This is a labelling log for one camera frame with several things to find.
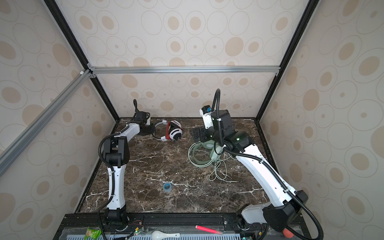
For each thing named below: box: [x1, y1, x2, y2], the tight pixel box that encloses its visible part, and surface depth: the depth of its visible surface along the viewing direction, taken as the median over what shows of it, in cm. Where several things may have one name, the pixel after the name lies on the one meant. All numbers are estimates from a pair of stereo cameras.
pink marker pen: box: [195, 225, 223, 236], surface depth 73 cm
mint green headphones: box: [188, 140, 223, 167], surface depth 94 cm
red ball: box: [282, 228, 294, 238], surface depth 70 cm
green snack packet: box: [84, 227, 102, 240], surface depth 70 cm
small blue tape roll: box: [163, 182, 172, 193], surface depth 86 cm
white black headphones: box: [152, 119, 184, 142], surface depth 105 cm
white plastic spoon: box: [151, 230, 181, 240], surface depth 71 cm
